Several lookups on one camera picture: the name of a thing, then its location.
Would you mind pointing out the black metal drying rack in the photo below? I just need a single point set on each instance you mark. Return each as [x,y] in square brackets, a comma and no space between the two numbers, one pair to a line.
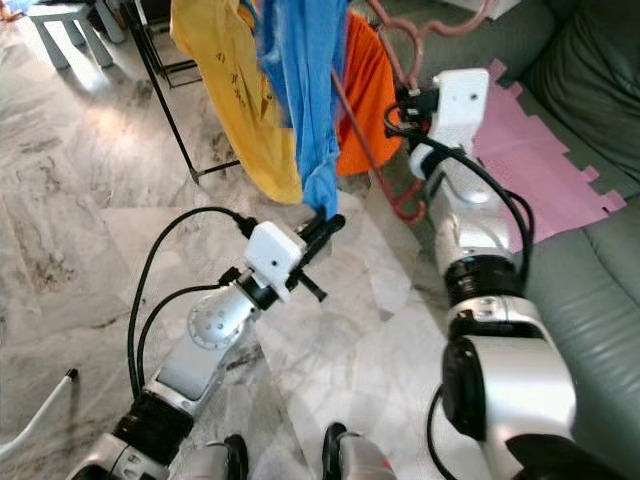
[163,90]

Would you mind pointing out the robot left leg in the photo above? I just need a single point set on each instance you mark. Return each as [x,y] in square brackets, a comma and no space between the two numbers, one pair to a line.
[225,462]

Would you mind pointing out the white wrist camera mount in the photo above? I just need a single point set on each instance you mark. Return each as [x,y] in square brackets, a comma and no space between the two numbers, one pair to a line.
[460,100]
[275,255]

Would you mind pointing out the pink plastic hanger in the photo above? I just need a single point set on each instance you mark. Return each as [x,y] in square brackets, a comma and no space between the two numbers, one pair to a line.
[410,212]

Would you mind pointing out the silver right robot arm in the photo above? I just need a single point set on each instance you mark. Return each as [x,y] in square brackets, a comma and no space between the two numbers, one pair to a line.
[470,215]

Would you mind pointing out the robot leg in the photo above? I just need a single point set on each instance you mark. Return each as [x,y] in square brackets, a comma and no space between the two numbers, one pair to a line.
[225,462]
[360,460]

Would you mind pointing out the light blue shirt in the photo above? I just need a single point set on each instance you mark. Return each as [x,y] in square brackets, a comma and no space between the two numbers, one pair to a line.
[305,90]

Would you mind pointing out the orange polo shirt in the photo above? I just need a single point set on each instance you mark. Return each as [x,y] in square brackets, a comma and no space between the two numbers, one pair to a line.
[370,110]

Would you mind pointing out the grey green leather sofa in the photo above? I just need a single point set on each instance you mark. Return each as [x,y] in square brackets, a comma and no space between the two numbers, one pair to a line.
[580,300]

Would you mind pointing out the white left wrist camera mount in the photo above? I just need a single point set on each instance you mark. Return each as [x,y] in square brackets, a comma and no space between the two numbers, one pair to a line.
[275,255]

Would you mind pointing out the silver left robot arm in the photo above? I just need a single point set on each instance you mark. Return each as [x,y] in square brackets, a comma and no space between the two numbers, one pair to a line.
[220,325]

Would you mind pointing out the pink foam mat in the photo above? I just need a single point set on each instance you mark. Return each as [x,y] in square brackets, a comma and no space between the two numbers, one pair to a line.
[540,170]

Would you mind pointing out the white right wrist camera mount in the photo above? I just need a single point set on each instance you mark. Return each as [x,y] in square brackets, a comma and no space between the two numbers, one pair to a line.
[460,100]

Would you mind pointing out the yellow polo shirt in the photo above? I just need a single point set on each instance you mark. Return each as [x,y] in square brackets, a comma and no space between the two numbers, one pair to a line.
[230,120]

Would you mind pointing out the robot right leg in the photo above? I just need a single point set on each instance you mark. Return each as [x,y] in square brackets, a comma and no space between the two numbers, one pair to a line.
[360,460]

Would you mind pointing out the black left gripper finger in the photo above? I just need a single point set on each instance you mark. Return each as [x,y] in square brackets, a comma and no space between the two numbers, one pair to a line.
[325,232]

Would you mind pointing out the white pole black tip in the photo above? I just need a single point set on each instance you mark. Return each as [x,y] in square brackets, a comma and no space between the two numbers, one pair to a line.
[47,408]

